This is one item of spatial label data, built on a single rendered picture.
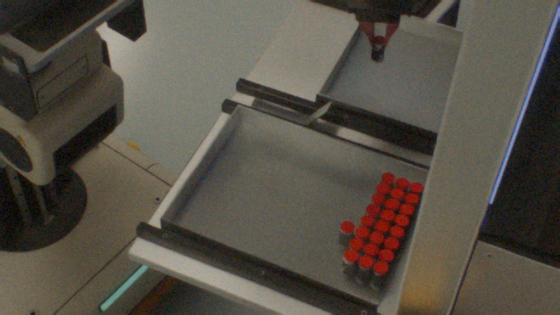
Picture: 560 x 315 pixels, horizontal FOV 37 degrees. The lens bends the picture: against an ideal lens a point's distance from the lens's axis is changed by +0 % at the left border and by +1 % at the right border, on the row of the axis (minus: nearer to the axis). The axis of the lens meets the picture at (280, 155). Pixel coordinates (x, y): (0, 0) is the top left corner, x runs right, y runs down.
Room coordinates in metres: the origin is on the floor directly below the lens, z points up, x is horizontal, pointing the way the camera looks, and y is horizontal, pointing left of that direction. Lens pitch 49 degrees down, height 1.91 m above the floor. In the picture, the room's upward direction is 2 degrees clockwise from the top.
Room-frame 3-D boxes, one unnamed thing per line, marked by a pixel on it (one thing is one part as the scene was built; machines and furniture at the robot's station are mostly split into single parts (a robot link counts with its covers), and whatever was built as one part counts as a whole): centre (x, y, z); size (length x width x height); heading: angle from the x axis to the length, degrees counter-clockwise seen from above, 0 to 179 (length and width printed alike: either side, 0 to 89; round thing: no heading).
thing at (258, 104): (0.98, -0.01, 0.91); 0.14 x 0.03 x 0.06; 68
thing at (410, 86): (1.06, -0.26, 0.90); 0.34 x 0.26 x 0.04; 68
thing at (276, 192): (0.79, -0.03, 0.90); 0.34 x 0.26 x 0.04; 67
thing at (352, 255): (0.74, -0.14, 0.90); 0.18 x 0.02 x 0.05; 157
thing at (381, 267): (0.73, -0.18, 0.90); 0.18 x 0.02 x 0.05; 157
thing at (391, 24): (1.08, -0.15, 1.01); 0.07 x 0.07 x 0.09; 82
